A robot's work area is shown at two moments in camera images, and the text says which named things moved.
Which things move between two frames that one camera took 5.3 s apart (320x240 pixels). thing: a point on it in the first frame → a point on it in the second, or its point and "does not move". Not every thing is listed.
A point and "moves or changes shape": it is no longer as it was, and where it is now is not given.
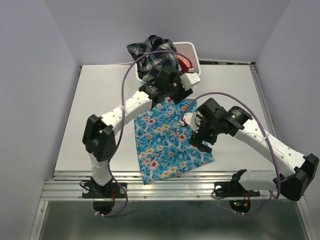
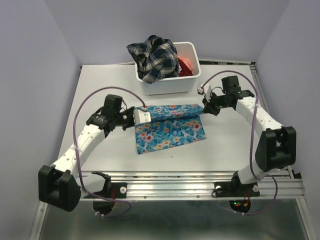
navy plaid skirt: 149,66 does not move
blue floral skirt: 163,146 moves or changes shape
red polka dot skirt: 184,68 does not move
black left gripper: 182,93 → 130,112
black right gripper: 196,139 → 209,107
